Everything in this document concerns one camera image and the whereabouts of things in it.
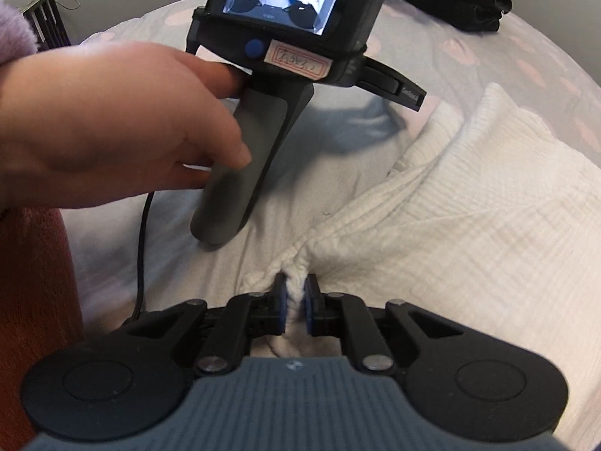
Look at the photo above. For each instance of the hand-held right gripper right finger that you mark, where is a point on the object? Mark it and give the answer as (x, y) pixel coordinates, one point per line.
(310, 307)

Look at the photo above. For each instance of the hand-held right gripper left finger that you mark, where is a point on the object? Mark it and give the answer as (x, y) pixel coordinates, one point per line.
(280, 307)

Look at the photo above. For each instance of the white crinkled garment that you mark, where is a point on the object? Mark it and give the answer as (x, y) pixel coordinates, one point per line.
(446, 244)

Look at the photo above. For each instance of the person's left forearm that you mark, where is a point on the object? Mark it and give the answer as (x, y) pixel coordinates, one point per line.
(14, 33)

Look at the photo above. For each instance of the black folded clothes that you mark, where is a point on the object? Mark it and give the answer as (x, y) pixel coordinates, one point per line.
(460, 9)

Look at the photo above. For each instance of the person's left hand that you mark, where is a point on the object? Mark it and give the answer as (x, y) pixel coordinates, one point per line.
(103, 122)

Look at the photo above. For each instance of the pink dotted bed sheet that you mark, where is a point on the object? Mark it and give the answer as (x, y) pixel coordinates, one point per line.
(418, 47)

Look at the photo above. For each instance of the red fleece clothing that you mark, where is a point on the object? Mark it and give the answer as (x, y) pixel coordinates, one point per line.
(33, 300)

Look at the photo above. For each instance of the dark slatted rack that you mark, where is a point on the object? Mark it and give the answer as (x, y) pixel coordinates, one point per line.
(49, 21)

